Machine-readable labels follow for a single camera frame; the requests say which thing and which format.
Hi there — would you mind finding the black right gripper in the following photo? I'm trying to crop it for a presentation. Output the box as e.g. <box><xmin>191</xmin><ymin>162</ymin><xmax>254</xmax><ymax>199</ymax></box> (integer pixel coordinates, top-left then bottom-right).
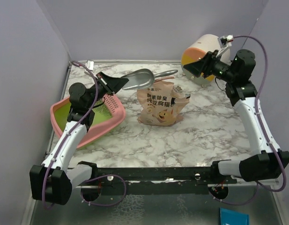
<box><xmin>184</xmin><ymin>50</ymin><xmax>236</xmax><ymax>83</ymax></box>

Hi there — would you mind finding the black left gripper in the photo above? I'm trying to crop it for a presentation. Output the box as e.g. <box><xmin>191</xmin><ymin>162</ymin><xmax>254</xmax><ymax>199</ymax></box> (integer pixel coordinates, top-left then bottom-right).
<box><xmin>86</xmin><ymin>71</ymin><xmax>129</xmax><ymax>109</ymax></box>

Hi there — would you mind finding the silver metal litter scoop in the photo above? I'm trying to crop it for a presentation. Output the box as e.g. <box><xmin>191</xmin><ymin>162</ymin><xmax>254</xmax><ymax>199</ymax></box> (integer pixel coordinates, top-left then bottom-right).
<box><xmin>121</xmin><ymin>68</ymin><xmax>178</xmax><ymax>90</ymax></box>

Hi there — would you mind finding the peach cat litter bag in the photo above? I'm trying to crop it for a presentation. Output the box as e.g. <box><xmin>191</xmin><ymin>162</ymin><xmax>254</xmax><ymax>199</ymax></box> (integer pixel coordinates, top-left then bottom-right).
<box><xmin>137</xmin><ymin>76</ymin><xmax>191</xmax><ymax>127</ymax></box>

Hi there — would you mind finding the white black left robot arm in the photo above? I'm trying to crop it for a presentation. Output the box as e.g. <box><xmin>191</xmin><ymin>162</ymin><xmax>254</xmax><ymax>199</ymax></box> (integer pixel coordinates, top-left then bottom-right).
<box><xmin>30</xmin><ymin>72</ymin><xmax>129</xmax><ymax>205</ymax></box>

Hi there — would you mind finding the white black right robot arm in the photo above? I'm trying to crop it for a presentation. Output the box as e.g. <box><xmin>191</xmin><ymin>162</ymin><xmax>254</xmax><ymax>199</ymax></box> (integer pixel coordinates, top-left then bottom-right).
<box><xmin>183</xmin><ymin>49</ymin><xmax>289</xmax><ymax>183</ymax></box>

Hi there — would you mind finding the pink green litter box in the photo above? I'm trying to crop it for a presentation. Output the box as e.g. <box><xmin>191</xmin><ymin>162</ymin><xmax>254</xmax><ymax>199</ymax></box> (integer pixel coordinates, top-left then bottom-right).
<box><xmin>50</xmin><ymin>95</ymin><xmax>126</xmax><ymax>149</ymax></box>

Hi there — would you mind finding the round pastel drawer cabinet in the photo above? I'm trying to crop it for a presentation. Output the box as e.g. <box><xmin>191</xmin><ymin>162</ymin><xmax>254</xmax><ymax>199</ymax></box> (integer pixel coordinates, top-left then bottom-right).
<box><xmin>181</xmin><ymin>34</ymin><xmax>221</xmax><ymax>87</ymax></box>

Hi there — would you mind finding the blue card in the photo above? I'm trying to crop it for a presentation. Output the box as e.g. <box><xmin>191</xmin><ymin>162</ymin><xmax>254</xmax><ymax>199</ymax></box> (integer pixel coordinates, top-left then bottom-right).
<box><xmin>220</xmin><ymin>208</ymin><xmax>250</xmax><ymax>225</ymax></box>

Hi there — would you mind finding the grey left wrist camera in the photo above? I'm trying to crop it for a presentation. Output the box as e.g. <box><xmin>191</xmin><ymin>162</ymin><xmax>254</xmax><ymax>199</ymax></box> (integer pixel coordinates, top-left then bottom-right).
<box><xmin>85</xmin><ymin>60</ymin><xmax>94</xmax><ymax>71</ymax></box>

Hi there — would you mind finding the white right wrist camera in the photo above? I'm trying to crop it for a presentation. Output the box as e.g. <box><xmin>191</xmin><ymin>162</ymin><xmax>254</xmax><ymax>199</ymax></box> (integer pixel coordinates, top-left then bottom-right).
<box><xmin>217</xmin><ymin>35</ymin><xmax>234</xmax><ymax>57</ymax></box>

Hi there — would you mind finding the aluminium frame profile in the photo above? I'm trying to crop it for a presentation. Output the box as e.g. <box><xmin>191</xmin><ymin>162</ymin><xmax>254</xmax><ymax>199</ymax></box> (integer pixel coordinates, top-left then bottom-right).
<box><xmin>235</xmin><ymin>178</ymin><xmax>280</xmax><ymax>188</ymax></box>

